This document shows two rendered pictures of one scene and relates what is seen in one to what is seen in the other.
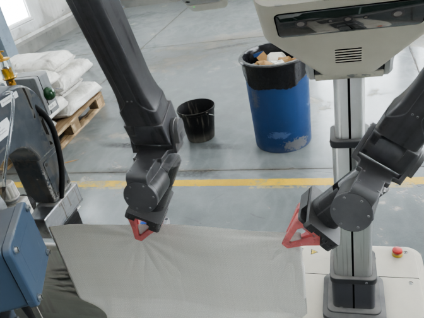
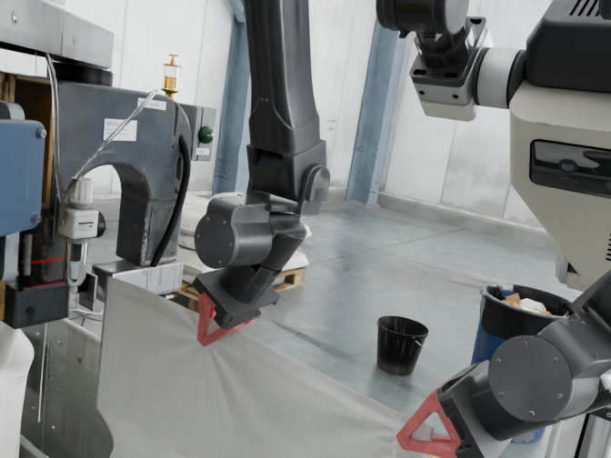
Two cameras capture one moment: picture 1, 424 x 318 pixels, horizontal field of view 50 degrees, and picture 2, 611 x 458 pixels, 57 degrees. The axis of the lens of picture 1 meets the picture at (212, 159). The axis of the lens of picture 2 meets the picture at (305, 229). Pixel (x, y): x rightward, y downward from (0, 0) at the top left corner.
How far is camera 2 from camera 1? 28 cm
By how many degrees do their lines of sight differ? 22
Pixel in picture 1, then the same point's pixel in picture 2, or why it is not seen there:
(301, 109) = not seen: hidden behind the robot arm
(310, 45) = (573, 212)
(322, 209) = (483, 388)
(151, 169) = (248, 207)
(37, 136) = (163, 171)
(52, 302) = (92, 440)
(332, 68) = (597, 268)
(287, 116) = not seen: hidden behind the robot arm
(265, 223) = not seen: outside the picture
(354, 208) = (537, 371)
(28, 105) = (172, 129)
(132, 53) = (294, 25)
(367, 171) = (589, 328)
